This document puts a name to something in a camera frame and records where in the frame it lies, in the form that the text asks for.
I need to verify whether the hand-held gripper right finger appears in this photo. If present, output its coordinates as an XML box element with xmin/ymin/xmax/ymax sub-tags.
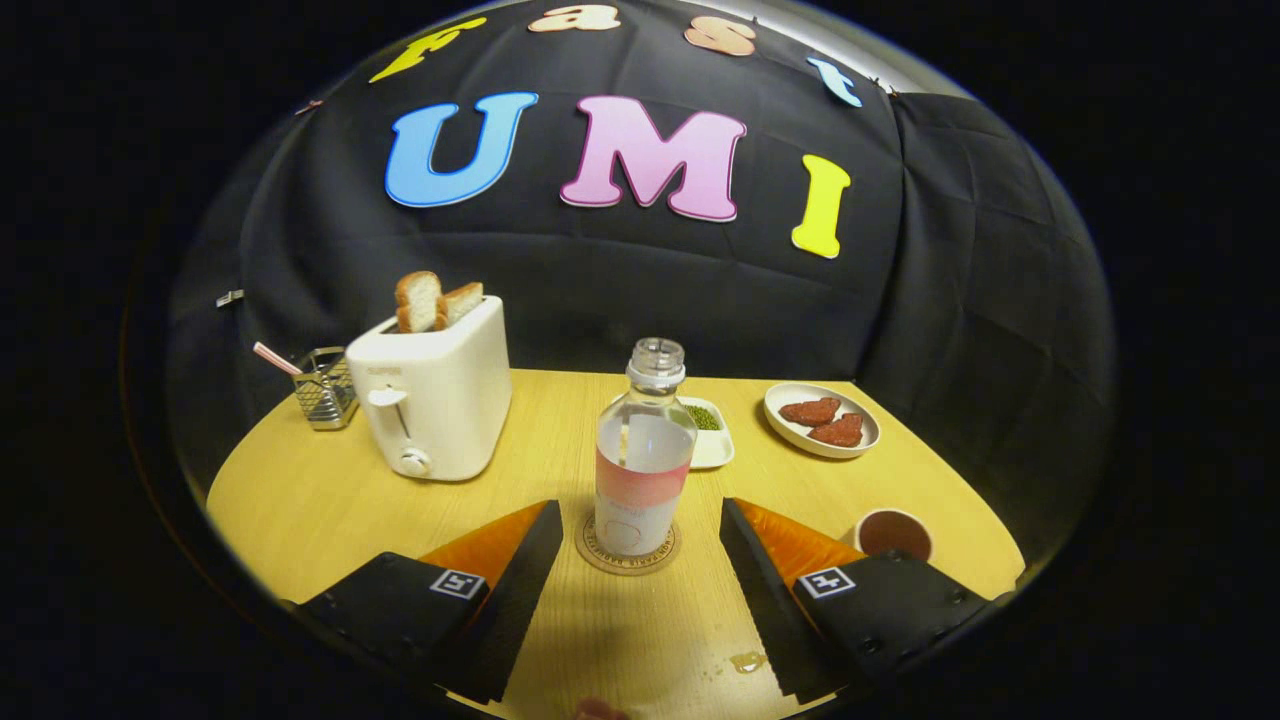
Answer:
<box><xmin>720</xmin><ymin>497</ymin><xmax>996</xmax><ymax>704</ymax></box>

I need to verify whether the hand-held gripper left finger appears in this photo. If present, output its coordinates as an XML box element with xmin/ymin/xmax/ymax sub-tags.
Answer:
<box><xmin>298</xmin><ymin>499</ymin><xmax>564</xmax><ymax>706</ymax></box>

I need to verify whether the round wooden coaster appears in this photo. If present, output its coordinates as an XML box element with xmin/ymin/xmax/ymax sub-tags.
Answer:
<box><xmin>575</xmin><ymin>510</ymin><xmax>683</xmax><ymax>577</ymax></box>

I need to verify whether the beige cup with wooden handle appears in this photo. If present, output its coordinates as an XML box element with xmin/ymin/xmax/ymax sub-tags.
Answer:
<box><xmin>854</xmin><ymin>508</ymin><xmax>934</xmax><ymax>563</ymax></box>

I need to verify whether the clear juice bottle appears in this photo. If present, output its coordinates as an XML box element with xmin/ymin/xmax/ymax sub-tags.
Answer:
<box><xmin>594</xmin><ymin>338</ymin><xmax>698</xmax><ymax>558</ymax></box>

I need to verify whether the white divided spice tray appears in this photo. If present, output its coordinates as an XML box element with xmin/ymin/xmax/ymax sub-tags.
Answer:
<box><xmin>678</xmin><ymin>396</ymin><xmax>735</xmax><ymax>470</ymax></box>

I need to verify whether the white round plate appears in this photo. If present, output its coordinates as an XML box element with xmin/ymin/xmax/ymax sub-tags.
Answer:
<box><xmin>763</xmin><ymin>382</ymin><xmax>882</xmax><ymax>460</ymax></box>

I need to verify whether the red meat piece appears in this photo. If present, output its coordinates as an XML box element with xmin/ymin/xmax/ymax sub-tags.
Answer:
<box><xmin>808</xmin><ymin>412</ymin><xmax>865</xmax><ymax>448</ymax></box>
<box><xmin>779</xmin><ymin>397</ymin><xmax>843</xmax><ymax>428</ymax></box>

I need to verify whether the white toaster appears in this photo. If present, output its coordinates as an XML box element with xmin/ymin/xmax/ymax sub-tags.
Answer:
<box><xmin>345</xmin><ymin>295</ymin><xmax>513</xmax><ymax>483</ymax></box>

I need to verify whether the wooden table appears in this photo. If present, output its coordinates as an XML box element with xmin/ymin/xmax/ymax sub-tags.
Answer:
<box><xmin>205</xmin><ymin>368</ymin><xmax>1026</xmax><ymax>720</ymax></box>

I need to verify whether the metal mesh basket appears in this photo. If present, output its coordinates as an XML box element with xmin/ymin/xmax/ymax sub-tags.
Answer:
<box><xmin>292</xmin><ymin>347</ymin><xmax>359</xmax><ymax>432</ymax></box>

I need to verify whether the toast slice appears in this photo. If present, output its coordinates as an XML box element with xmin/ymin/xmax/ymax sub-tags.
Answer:
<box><xmin>436</xmin><ymin>282</ymin><xmax>485</xmax><ymax>329</ymax></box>
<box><xmin>395</xmin><ymin>271</ymin><xmax>443</xmax><ymax>334</ymax></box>

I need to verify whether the black backdrop cloth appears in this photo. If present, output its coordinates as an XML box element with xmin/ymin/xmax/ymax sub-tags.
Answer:
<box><xmin>165</xmin><ymin>0</ymin><xmax>1116</xmax><ymax>561</ymax></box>

